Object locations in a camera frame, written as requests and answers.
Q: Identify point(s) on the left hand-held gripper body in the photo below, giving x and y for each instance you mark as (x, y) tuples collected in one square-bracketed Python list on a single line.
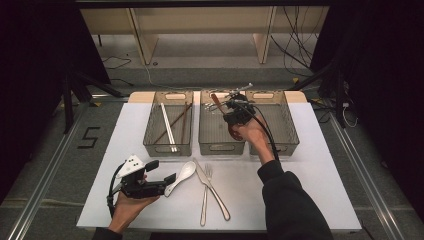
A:
[(140, 190)]

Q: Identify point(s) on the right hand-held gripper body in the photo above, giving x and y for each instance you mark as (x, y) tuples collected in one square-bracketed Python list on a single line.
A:
[(238, 113)]

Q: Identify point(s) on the white ceramic spoon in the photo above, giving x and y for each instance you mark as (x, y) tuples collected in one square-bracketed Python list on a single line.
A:
[(186, 171)]

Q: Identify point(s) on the smoky clear plastic bin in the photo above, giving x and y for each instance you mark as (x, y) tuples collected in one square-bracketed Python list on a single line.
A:
[(215, 133), (283, 126), (156, 146)]

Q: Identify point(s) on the brown wooden spoon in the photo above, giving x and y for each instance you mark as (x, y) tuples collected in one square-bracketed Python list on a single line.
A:
[(217, 103)]

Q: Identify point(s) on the brown wooden chopstick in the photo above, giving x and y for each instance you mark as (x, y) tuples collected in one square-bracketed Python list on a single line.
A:
[(173, 123)]

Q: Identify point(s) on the person's left hand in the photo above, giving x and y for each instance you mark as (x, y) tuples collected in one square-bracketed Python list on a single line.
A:
[(128, 208)]

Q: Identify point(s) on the person's right hand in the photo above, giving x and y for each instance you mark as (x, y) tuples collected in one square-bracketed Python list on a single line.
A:
[(258, 136)]

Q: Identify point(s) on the light wooden desk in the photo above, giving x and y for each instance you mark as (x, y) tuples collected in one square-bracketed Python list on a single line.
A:
[(200, 20)]

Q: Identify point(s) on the black metal stand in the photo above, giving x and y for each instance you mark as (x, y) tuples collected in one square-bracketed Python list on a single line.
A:
[(68, 106), (339, 100)]

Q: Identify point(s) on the white table sheet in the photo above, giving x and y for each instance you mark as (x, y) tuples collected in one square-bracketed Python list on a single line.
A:
[(316, 186)]

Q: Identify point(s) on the black overhead beam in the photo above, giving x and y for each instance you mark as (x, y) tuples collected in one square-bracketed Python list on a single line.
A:
[(200, 3)]

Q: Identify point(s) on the black curtain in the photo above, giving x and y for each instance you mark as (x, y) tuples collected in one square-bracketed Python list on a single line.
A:
[(33, 83), (383, 100)]

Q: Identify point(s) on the metal floor rail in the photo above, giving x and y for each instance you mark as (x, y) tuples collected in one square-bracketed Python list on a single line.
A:
[(43, 186), (366, 176)]

